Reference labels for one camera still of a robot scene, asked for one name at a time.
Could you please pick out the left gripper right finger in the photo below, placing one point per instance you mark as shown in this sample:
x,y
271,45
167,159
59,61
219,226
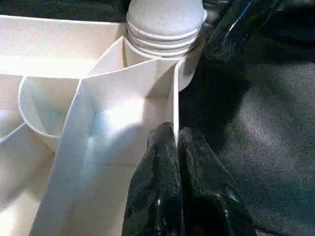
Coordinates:
x,y
209,196

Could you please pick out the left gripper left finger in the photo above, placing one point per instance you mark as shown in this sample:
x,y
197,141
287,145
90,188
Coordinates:
x,y
157,186

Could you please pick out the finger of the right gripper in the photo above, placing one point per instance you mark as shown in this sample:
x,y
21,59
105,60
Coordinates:
x,y
233,27

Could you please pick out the white plastic table leg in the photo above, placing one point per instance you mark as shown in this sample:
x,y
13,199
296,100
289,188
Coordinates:
x,y
167,17

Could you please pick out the white plastic table top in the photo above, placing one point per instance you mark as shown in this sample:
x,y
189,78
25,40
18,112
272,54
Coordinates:
x,y
49,61

